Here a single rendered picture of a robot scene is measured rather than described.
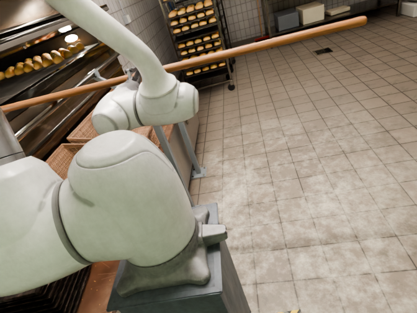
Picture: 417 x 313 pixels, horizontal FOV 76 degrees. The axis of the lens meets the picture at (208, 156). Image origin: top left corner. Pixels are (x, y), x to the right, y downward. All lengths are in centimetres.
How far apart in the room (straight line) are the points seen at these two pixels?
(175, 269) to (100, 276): 75
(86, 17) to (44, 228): 42
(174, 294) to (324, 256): 129
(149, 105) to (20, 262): 43
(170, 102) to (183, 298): 44
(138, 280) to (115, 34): 50
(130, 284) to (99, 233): 16
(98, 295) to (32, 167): 78
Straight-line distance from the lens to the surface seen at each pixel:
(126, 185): 40
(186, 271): 53
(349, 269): 170
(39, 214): 48
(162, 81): 70
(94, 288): 124
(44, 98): 132
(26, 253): 49
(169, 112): 72
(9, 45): 159
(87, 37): 283
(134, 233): 45
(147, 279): 55
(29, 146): 165
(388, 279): 171
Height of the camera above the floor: 144
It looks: 34 degrees down
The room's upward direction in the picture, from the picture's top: 18 degrees counter-clockwise
